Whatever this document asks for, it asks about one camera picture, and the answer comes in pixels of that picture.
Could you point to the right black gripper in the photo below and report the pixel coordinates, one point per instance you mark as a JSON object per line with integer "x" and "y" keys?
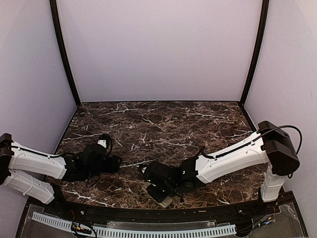
{"x": 159, "y": 197}

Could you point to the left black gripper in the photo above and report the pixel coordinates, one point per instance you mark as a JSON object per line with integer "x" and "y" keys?
{"x": 113, "y": 166}

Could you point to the white remote control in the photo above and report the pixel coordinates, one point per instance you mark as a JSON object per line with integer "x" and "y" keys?
{"x": 161, "y": 204}

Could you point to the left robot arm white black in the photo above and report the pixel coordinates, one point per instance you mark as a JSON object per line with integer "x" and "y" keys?
{"x": 18, "y": 161}

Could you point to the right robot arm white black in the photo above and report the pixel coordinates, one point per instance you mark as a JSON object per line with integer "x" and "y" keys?
{"x": 269, "y": 145}

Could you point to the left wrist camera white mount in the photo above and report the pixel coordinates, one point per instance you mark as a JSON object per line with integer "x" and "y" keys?
{"x": 106, "y": 141}

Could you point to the white slotted cable duct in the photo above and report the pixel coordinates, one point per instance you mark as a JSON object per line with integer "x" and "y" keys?
{"x": 104, "y": 232}

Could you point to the black front rail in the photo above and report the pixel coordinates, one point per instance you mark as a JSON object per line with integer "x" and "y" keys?
{"x": 239, "y": 212}

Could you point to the left black frame post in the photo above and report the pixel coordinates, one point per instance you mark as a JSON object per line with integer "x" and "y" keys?
{"x": 63, "y": 53}

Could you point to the black frame post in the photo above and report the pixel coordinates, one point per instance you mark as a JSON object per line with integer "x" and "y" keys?
{"x": 256, "y": 52}
{"x": 63, "y": 53}

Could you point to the right black frame post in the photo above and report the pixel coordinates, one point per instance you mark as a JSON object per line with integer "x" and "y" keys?
{"x": 256, "y": 52}

